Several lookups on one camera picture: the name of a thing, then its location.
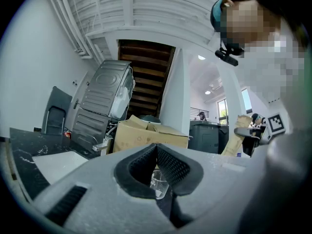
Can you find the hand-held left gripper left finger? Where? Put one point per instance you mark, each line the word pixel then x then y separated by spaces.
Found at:
pixel 97 203

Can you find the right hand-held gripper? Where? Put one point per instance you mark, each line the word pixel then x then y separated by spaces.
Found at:
pixel 276 125

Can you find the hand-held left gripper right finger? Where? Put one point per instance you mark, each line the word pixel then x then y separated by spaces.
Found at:
pixel 214 191

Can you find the clear glass cup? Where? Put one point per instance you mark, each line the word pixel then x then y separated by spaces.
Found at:
pixel 159 185

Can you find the slanted window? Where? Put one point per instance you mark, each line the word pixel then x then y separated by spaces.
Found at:
pixel 247 101

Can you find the brown paper bag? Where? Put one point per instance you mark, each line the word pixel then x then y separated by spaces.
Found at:
pixel 235 138

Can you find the dark grey cabinet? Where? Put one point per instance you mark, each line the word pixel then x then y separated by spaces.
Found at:
pixel 207 136

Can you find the tall window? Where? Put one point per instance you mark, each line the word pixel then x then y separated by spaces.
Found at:
pixel 222 112

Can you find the white sink basin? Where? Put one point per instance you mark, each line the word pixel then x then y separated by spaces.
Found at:
pixel 57 164

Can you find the upright grey washing machine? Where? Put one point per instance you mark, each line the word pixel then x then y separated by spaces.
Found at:
pixel 90 130

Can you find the red fire extinguisher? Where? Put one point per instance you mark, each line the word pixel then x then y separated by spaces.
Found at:
pixel 68 133

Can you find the round ceiling light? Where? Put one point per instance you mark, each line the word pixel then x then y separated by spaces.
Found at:
pixel 207 92
pixel 201 57

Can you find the large cardboard box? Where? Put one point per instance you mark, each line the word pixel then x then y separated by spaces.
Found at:
pixel 136 138

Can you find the metal railing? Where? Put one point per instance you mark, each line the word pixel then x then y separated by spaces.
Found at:
pixel 196 111

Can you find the dark round lid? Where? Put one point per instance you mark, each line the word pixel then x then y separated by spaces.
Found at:
pixel 149 119

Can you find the white door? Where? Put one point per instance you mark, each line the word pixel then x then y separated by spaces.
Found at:
pixel 79 91

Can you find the tilted grey washing machine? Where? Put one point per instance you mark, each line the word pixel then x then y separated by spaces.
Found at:
pixel 104 89

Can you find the teal headband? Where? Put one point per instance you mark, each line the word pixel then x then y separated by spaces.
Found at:
pixel 215 13

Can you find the dark wooden staircase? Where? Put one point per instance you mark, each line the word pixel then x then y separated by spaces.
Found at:
pixel 146 77

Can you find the white ceiling pipes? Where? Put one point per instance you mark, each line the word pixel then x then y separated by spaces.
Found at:
pixel 70 21

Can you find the black head camera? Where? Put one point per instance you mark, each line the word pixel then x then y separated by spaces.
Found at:
pixel 226 57

